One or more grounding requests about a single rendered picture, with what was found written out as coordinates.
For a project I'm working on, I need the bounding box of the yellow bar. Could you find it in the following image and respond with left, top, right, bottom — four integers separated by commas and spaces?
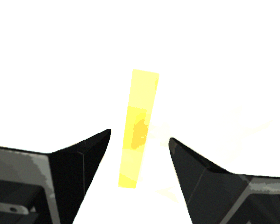
117, 68, 160, 189

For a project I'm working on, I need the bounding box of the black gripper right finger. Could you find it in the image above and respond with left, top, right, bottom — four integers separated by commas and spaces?
168, 137, 280, 224

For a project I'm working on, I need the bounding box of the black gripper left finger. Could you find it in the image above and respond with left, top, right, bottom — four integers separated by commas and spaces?
0, 129, 111, 224

